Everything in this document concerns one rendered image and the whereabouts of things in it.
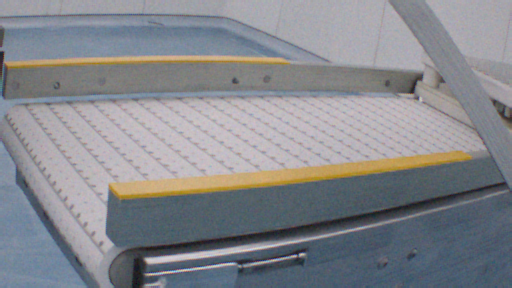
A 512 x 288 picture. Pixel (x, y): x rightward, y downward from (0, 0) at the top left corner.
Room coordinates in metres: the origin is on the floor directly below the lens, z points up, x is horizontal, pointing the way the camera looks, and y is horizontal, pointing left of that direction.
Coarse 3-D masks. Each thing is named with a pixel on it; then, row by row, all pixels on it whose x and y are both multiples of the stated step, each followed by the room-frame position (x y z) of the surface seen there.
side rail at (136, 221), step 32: (480, 160) 0.57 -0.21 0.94; (224, 192) 0.38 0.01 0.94; (256, 192) 0.40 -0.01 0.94; (288, 192) 0.41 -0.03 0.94; (320, 192) 0.43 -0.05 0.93; (352, 192) 0.45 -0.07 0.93; (384, 192) 0.48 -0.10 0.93; (416, 192) 0.50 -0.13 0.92; (448, 192) 0.54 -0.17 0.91; (128, 224) 0.34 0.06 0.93; (160, 224) 0.35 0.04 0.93; (192, 224) 0.37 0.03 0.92; (224, 224) 0.38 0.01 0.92; (256, 224) 0.40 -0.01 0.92; (288, 224) 0.42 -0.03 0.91
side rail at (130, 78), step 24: (24, 72) 0.56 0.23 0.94; (48, 72) 0.57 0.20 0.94; (72, 72) 0.59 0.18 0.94; (96, 72) 0.61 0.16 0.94; (120, 72) 0.63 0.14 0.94; (144, 72) 0.65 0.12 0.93; (168, 72) 0.66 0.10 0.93; (192, 72) 0.68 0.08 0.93; (216, 72) 0.70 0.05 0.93; (240, 72) 0.72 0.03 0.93; (264, 72) 0.74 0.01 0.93; (288, 72) 0.76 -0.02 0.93; (312, 72) 0.78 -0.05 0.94; (336, 72) 0.81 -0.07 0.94; (360, 72) 0.84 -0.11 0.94; (384, 72) 0.87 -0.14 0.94; (408, 72) 0.90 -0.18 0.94; (24, 96) 0.56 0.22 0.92; (48, 96) 0.58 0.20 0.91
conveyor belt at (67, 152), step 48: (192, 96) 0.68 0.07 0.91; (240, 96) 0.72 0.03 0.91; (288, 96) 0.76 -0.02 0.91; (336, 96) 0.81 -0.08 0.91; (48, 144) 0.47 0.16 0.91; (96, 144) 0.50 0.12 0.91; (144, 144) 0.52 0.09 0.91; (192, 144) 0.54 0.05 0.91; (240, 144) 0.57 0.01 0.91; (288, 144) 0.59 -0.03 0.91; (336, 144) 0.62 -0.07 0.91; (384, 144) 0.66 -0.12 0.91; (432, 144) 0.70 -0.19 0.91; (480, 144) 0.75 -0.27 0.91; (48, 192) 0.42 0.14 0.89; (96, 192) 0.41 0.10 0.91; (96, 240) 0.36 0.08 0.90; (192, 240) 0.39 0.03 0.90
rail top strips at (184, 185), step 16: (16, 64) 0.55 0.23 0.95; (32, 64) 0.56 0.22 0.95; (48, 64) 0.57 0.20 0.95; (64, 64) 0.58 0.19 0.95; (80, 64) 0.60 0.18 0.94; (288, 64) 0.76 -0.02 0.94; (368, 160) 0.48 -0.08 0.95; (384, 160) 0.49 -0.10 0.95; (400, 160) 0.50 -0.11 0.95; (416, 160) 0.51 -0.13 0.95; (432, 160) 0.51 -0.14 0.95; (448, 160) 0.53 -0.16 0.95; (464, 160) 0.55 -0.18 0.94; (208, 176) 0.39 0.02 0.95; (224, 176) 0.40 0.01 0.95; (240, 176) 0.40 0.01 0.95; (256, 176) 0.41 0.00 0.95; (272, 176) 0.41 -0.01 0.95; (288, 176) 0.42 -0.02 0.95; (304, 176) 0.42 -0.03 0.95; (320, 176) 0.43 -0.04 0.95; (336, 176) 0.44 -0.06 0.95; (128, 192) 0.34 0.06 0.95; (144, 192) 0.35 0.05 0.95; (160, 192) 0.35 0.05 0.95; (176, 192) 0.36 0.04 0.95; (192, 192) 0.37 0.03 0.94
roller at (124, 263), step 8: (136, 248) 0.37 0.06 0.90; (120, 256) 0.35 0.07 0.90; (128, 256) 0.35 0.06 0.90; (136, 256) 0.36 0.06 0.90; (112, 264) 0.35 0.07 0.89; (120, 264) 0.35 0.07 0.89; (128, 264) 0.35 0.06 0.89; (136, 264) 0.36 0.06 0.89; (112, 272) 0.35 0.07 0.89; (120, 272) 0.35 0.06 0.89; (128, 272) 0.35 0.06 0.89; (136, 272) 0.36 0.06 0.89; (112, 280) 0.35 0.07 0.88; (120, 280) 0.35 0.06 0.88; (128, 280) 0.35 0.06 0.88; (136, 280) 0.36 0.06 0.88
